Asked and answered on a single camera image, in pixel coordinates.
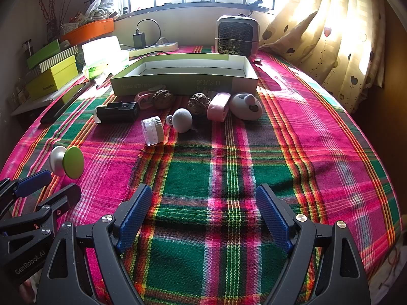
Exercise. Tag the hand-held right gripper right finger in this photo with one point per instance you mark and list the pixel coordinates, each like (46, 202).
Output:
(273, 219)

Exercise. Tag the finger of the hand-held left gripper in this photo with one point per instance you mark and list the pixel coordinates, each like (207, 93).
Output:
(63, 197)
(31, 183)

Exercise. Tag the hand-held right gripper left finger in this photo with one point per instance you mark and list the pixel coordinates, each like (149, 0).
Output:
(133, 219)

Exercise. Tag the green white spool holder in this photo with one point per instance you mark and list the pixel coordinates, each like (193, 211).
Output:
(74, 162)

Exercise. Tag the clear white jar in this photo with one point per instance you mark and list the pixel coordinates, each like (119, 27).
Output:
(152, 132)

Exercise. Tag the black handheld device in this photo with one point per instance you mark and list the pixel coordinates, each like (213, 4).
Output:
(117, 112)

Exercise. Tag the small white knob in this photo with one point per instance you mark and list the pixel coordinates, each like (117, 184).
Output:
(169, 120)

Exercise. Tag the white ball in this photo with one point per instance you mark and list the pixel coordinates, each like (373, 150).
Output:
(183, 120)

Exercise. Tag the white pig-shaped toy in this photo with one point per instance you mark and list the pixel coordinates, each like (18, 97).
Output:
(244, 108)

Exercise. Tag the pink oval case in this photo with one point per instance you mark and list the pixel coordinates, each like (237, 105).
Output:
(216, 108)

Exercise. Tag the green cardboard box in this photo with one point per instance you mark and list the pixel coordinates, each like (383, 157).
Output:
(178, 82)

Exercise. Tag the pink green plaid blanket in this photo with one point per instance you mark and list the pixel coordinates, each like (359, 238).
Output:
(222, 165)

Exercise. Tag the black phone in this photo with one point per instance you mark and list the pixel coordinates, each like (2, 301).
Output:
(63, 103)

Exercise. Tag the lime yellow box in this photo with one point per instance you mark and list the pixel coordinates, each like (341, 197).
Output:
(51, 79)

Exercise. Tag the dark green flat box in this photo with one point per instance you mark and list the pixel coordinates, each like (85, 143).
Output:
(43, 54)

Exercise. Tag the green tissue pack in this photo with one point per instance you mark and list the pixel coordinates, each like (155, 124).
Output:
(105, 57)

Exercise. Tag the dried flower branches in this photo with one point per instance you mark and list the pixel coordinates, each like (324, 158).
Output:
(51, 28)

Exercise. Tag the orange box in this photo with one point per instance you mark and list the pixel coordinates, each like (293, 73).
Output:
(89, 31)

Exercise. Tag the white power strip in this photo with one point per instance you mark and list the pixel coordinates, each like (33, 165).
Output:
(152, 50)

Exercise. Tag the black charger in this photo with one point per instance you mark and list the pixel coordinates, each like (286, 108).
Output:
(139, 39)

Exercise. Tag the white plug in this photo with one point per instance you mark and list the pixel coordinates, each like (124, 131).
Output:
(163, 41)

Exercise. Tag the white plastic bag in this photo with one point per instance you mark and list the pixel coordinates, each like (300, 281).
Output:
(98, 8)

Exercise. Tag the small grey fan heater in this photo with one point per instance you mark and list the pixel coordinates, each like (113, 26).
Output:
(237, 35)

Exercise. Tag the cream heart-print curtain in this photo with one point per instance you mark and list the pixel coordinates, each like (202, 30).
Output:
(334, 38)

